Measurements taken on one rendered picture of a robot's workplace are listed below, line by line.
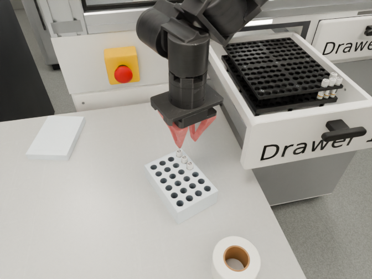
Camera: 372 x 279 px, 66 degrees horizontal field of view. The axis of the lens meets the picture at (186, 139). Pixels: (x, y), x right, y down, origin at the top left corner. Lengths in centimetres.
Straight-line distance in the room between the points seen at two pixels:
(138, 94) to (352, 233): 118
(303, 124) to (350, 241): 109
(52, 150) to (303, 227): 116
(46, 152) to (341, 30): 77
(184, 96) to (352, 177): 146
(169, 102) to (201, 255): 25
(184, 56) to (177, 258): 31
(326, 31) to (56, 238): 76
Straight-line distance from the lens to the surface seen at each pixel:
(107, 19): 68
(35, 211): 60
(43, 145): 69
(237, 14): 41
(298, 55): 72
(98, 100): 78
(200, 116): 45
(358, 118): 56
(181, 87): 41
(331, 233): 152
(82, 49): 71
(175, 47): 39
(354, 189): 173
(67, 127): 71
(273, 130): 48
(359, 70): 104
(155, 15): 46
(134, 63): 67
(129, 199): 56
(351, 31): 90
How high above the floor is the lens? 121
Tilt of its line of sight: 44 degrees down
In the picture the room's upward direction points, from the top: straight up
